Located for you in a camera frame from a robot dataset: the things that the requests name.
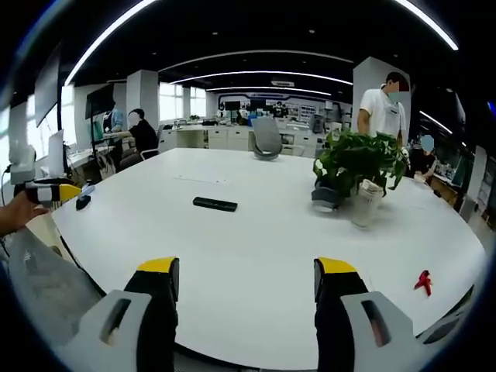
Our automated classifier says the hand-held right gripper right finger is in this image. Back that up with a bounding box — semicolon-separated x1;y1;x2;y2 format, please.
313;257;418;372

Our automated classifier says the clear glass jar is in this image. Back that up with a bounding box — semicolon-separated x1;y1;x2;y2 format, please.
350;179;385;229

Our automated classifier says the black remote control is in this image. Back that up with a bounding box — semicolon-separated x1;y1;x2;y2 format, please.
192;196;239;213

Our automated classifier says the red clip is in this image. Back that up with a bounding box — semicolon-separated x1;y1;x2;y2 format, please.
413;269;434;297

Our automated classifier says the white computer monitor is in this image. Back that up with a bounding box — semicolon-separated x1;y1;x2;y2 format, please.
46;129;66;177

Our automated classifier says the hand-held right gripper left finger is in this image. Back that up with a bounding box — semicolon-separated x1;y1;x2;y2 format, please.
64;256;181;372

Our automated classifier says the small black and white object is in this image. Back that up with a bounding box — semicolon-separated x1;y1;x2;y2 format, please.
75;184;96;212

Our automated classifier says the person's left hand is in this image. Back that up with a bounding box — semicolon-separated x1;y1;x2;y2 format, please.
0;192;50;236

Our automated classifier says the green potted plant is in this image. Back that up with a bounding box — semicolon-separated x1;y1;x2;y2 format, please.
312;129;411;199

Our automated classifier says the white cabinet row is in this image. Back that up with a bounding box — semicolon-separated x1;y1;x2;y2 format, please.
159;124;325;157

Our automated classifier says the black monitor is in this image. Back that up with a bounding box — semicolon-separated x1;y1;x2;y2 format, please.
84;83;116;121

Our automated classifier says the grey mesh chair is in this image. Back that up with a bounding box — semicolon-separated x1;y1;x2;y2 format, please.
6;226;108;350

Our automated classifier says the grey office chair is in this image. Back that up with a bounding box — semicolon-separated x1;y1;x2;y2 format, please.
250;116;284;160

